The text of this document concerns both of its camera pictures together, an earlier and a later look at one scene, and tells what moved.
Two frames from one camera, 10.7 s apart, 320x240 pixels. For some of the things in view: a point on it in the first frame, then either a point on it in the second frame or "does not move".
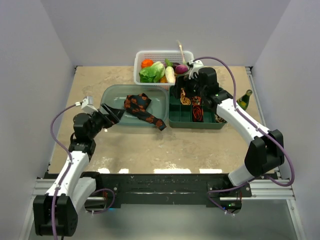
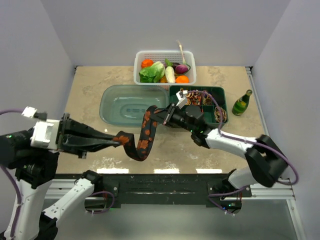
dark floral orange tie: [137, 104] -> [148, 130]
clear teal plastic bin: [158, 106] does not move
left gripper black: [114, 116] -> [70, 136]
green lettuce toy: [152, 74] does not move
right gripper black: [182, 81] -> [167, 120]
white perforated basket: [175, 56] does not move
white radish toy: [169, 73] does not move
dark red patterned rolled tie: [196, 100] does not move
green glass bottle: [243, 100] does not move
